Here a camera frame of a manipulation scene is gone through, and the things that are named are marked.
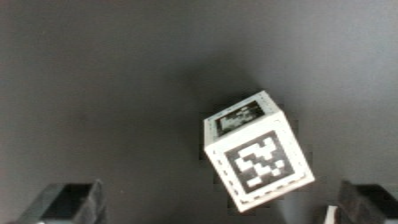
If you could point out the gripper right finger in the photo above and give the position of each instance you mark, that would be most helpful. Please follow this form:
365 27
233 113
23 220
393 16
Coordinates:
366 205

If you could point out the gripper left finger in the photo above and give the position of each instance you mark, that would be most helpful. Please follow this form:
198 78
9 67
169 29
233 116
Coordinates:
68 204

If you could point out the white tagged cube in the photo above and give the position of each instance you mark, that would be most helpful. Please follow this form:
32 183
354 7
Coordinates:
254 152

